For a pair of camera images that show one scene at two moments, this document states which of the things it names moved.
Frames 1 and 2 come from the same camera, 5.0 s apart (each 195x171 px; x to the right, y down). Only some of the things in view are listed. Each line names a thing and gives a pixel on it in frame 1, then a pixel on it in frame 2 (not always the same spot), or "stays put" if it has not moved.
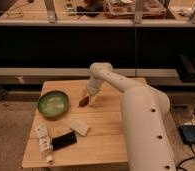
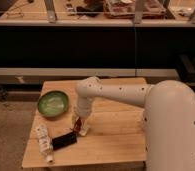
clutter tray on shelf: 125,9 stays put
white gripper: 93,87 -> 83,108
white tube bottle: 45,143 stays put
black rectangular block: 63,140 stays put
